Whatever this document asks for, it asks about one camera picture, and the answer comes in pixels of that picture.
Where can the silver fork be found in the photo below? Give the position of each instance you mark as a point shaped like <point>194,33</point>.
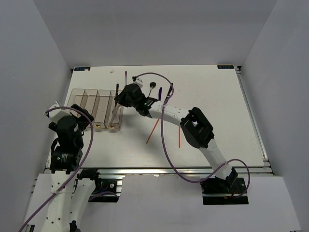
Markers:
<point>113,118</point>

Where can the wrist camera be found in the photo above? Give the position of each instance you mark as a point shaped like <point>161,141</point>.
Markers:
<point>57,114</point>
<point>136,80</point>

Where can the blue label right corner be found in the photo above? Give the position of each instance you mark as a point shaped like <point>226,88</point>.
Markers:
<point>225,66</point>

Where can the orange chopstick right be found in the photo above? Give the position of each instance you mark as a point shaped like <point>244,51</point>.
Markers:
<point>179,137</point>

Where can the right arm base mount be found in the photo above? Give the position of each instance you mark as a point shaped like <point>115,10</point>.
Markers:
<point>215,194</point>

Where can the orange chopstick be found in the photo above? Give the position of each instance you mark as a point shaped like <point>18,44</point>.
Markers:
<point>153,129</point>
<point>179,137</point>

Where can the black spoon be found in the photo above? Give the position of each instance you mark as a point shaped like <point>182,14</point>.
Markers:
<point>152,86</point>

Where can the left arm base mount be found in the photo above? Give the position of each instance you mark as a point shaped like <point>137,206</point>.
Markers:
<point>105,188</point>

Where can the black knife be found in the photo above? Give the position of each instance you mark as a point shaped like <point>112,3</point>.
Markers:
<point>169,91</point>

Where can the black handled fork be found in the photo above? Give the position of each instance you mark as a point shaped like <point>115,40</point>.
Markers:
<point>116,94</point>

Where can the clear container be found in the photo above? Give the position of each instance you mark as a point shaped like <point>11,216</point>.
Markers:
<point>100,108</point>
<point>75,98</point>
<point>88,101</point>
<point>118,122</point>

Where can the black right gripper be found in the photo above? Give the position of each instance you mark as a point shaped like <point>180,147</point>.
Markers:
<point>120,99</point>

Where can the orange chopstick left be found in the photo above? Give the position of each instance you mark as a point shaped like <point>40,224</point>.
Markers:
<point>153,129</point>

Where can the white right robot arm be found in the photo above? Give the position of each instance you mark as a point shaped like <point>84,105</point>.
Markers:
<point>197,130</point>

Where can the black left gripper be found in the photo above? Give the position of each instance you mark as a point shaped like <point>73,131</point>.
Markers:
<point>83,121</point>

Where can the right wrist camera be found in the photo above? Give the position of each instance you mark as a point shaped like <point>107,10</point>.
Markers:
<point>136,80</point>

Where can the aluminium table frame rail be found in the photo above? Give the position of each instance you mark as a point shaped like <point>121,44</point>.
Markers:
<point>219,93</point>

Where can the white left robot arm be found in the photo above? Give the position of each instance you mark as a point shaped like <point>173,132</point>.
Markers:
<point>71,186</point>

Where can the blue label corner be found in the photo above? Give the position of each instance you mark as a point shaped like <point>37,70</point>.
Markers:
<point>81,69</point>
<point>225,66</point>

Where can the blue label left corner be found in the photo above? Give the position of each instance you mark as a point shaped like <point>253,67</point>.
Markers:
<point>81,69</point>

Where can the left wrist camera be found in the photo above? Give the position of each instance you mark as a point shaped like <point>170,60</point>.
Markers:
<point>57,114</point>

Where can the blue knife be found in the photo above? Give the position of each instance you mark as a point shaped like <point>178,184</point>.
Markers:
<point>160,93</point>

